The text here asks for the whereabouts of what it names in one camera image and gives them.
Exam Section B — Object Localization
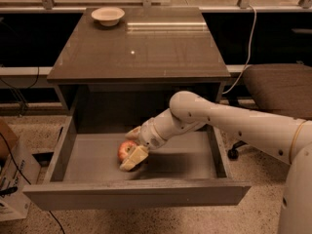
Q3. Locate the brown cardboard box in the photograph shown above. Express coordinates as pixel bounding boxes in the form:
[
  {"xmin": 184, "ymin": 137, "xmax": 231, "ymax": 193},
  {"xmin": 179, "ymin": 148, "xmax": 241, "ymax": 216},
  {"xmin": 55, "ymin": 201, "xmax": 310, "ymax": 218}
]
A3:
[{"xmin": 0, "ymin": 119, "xmax": 19, "ymax": 161}]

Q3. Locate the white ceramic bowl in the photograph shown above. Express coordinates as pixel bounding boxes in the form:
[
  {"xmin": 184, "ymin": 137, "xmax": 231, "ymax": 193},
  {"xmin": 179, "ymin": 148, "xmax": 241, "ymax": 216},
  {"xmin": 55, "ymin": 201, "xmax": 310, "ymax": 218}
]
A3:
[{"xmin": 91, "ymin": 7, "xmax": 125, "ymax": 26}]

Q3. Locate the open grey top drawer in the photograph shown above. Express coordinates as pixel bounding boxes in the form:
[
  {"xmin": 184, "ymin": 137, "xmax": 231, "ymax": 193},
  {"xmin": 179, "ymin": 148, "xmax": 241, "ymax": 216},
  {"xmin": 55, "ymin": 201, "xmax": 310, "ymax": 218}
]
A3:
[{"xmin": 22, "ymin": 85, "xmax": 253, "ymax": 212}]

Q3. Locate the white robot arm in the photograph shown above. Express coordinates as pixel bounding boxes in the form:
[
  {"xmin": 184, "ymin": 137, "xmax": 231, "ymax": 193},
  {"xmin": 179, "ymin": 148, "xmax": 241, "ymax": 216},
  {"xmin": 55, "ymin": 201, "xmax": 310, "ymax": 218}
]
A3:
[{"xmin": 120, "ymin": 91, "xmax": 312, "ymax": 234}]

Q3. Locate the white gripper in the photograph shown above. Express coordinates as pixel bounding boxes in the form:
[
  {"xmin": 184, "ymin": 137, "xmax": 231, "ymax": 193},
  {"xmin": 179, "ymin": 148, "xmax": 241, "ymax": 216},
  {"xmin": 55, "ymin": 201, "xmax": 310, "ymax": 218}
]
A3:
[{"xmin": 120, "ymin": 117, "xmax": 167, "ymax": 172}]

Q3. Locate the white hanging cable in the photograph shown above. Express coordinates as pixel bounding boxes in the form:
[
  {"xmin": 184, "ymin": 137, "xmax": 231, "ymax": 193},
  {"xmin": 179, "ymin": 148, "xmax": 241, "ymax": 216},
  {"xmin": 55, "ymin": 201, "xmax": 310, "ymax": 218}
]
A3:
[{"xmin": 221, "ymin": 4, "xmax": 257, "ymax": 96}]

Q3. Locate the black floor cable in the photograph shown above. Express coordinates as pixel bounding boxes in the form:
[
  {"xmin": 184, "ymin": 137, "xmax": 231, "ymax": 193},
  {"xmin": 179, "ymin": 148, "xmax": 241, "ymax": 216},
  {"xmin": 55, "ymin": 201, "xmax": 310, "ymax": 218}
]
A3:
[{"xmin": 0, "ymin": 132, "xmax": 67, "ymax": 234}]

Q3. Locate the white cardboard box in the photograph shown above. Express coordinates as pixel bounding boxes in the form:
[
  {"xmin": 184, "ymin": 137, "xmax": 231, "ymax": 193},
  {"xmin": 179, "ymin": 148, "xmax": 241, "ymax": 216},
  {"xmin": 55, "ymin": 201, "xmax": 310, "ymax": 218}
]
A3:
[{"xmin": 0, "ymin": 139, "xmax": 40, "ymax": 221}]

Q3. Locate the grey cabinet with counter top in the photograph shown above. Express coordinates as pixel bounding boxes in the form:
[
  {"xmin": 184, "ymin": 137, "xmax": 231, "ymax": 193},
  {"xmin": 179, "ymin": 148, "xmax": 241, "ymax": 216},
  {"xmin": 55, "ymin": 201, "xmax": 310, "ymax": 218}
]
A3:
[{"xmin": 48, "ymin": 7, "xmax": 229, "ymax": 118}]

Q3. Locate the red apple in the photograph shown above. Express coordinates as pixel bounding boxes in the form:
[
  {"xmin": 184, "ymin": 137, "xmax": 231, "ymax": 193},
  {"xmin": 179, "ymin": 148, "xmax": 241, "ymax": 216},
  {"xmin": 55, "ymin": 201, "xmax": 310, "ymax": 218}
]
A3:
[{"xmin": 117, "ymin": 140, "xmax": 137, "ymax": 162}]

